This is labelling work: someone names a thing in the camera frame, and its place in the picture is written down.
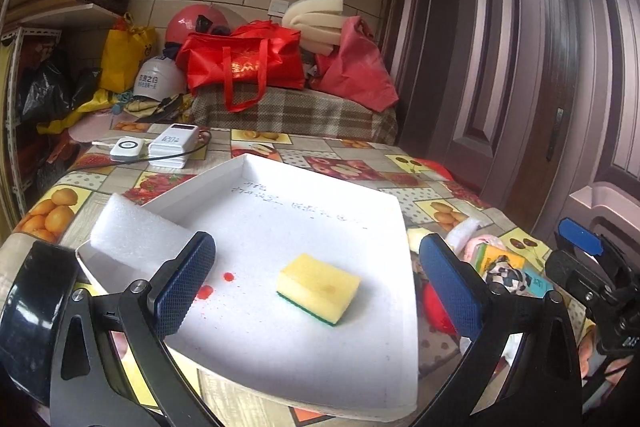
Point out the white shallow cardboard box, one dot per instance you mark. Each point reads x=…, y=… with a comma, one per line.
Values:
x=262, y=215

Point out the white foam block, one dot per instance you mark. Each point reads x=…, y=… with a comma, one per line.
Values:
x=133, y=236

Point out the patterned hair scrunchie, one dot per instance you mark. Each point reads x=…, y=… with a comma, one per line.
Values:
x=499, y=271

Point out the teal tissue pack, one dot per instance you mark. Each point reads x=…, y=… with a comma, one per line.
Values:
x=536, y=285

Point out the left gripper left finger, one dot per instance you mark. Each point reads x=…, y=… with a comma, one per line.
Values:
x=89, y=385

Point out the yellow shopping bag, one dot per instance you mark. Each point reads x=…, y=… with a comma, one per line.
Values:
x=127, y=46

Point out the fruit print tablecloth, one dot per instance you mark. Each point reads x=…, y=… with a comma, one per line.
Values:
x=420, y=193

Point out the white helmet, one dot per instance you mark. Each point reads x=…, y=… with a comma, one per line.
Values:
x=159, y=78

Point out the wall light switch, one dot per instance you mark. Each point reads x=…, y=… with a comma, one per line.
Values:
x=278, y=8

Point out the metal storage shelf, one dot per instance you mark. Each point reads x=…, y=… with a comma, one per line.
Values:
x=46, y=48

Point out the pink red plastic bag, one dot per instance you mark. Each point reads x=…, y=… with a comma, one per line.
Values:
x=355, y=70

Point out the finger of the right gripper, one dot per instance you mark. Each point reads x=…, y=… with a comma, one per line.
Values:
x=580, y=235

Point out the white small wireless charger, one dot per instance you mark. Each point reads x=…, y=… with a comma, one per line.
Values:
x=127, y=148

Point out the cream foam roll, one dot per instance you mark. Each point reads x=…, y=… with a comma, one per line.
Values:
x=319, y=23

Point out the yellow green sponge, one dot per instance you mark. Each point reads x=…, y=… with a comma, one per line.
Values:
x=318, y=288

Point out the pink plush toy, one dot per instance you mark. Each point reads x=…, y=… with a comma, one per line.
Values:
x=465, y=238

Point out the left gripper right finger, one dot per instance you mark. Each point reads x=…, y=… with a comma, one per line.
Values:
x=543, y=386

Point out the red plush ball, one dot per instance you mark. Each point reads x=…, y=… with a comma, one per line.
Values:
x=435, y=312

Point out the black smartphone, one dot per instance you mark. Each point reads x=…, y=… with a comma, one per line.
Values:
x=32, y=315

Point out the white large power bank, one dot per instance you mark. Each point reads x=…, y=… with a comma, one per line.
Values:
x=172, y=148

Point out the red tote bag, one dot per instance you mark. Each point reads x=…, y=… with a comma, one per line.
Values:
x=245, y=63

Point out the plaid cloth covered bench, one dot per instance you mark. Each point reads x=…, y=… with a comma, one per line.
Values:
x=306, y=112

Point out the red helmet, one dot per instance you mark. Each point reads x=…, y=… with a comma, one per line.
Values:
x=200, y=18

